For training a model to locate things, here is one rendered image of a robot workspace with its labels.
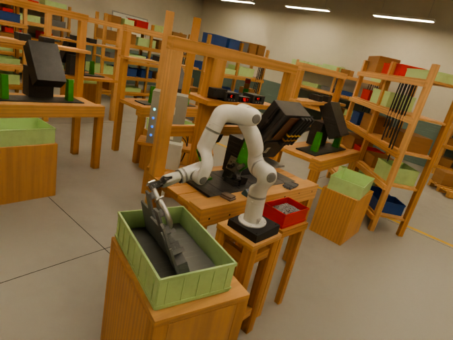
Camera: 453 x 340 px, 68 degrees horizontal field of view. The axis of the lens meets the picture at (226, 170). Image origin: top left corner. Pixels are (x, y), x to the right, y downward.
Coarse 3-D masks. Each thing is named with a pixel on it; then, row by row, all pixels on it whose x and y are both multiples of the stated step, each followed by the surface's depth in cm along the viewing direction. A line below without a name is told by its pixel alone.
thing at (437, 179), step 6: (438, 168) 780; (438, 174) 772; (444, 174) 752; (450, 174) 749; (432, 180) 785; (438, 180) 768; (444, 180) 754; (450, 180) 754; (432, 186) 790; (438, 186) 759; (444, 186) 754; (450, 186) 759; (444, 192) 757; (450, 192) 719; (450, 198) 724
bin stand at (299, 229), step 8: (296, 224) 259; (304, 224) 262; (280, 232) 244; (288, 232) 249; (296, 232) 258; (304, 232) 268; (280, 240) 246; (296, 240) 269; (280, 248) 251; (296, 248) 270; (288, 256) 277; (296, 256) 276; (272, 264) 253; (288, 264) 277; (272, 272) 257; (288, 272) 278; (280, 280) 284; (288, 280) 283; (280, 288) 285; (264, 296) 264; (280, 296) 286
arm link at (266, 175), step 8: (256, 168) 207; (264, 168) 202; (272, 168) 202; (256, 176) 206; (264, 176) 200; (272, 176) 201; (256, 184) 206; (264, 184) 204; (272, 184) 207; (248, 192) 216; (256, 192) 211; (264, 192) 211
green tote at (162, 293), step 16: (176, 208) 209; (128, 224) 195; (144, 224) 201; (192, 224) 201; (128, 240) 175; (208, 240) 186; (128, 256) 176; (144, 256) 156; (208, 256) 186; (224, 256) 173; (144, 272) 157; (192, 272) 152; (208, 272) 157; (224, 272) 164; (144, 288) 157; (160, 288) 145; (176, 288) 150; (192, 288) 156; (208, 288) 162; (224, 288) 169; (160, 304) 149; (176, 304) 154
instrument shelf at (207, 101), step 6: (192, 96) 271; (198, 96) 267; (198, 102) 266; (204, 102) 260; (210, 102) 260; (216, 102) 264; (222, 102) 269; (228, 102) 274; (234, 102) 281; (264, 102) 328; (258, 108) 301; (264, 108) 306
